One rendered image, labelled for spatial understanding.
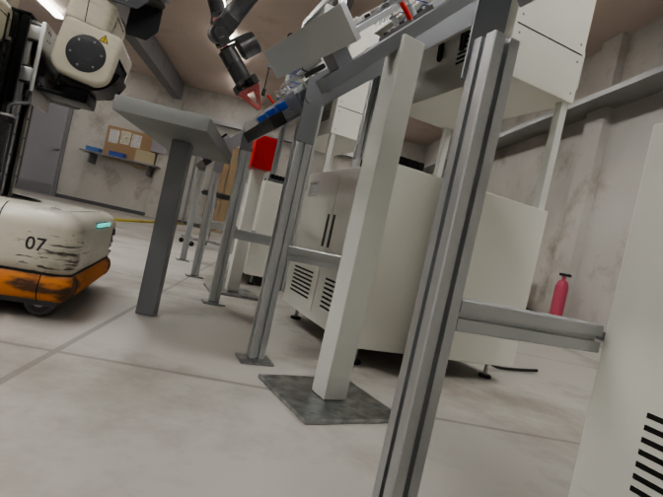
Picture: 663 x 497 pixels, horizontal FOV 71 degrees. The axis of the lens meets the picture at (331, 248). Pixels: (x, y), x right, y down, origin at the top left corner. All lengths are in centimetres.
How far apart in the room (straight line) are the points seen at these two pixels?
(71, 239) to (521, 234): 136
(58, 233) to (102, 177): 1048
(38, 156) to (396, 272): 1129
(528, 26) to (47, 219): 153
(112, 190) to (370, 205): 1083
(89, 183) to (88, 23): 1035
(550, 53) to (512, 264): 71
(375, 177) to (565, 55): 102
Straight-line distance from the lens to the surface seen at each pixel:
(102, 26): 161
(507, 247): 166
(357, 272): 102
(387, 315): 142
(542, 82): 178
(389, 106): 106
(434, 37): 153
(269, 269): 122
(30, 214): 136
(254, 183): 230
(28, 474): 72
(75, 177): 1200
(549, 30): 184
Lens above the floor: 35
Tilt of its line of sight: 1 degrees down
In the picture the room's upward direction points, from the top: 12 degrees clockwise
